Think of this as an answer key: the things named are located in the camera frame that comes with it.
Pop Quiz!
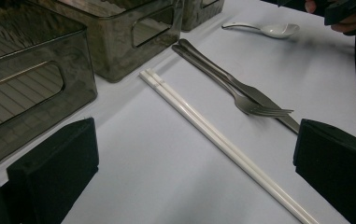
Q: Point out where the white chopstick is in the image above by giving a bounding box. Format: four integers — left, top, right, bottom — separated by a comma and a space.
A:
145, 68, 320, 224
138, 70, 312, 224

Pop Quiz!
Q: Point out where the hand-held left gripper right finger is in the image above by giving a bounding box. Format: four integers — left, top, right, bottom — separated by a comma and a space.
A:
292, 119, 356, 224

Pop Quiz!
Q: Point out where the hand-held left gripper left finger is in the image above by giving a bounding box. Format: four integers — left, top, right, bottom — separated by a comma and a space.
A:
7, 117, 100, 224

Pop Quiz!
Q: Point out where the steel fork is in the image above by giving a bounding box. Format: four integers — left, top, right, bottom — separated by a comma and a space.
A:
171, 44, 295, 119

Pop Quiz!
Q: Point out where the white ceramic spoon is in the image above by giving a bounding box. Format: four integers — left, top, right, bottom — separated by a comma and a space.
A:
221, 21, 301, 39

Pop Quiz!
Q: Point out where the smoky transparent plastic bin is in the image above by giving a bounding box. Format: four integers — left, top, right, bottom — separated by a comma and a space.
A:
181, 0, 225, 33
29, 0, 185, 84
0, 0, 99, 175

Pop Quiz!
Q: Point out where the steel table knife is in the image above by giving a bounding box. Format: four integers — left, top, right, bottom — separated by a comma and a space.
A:
178, 38, 301, 134

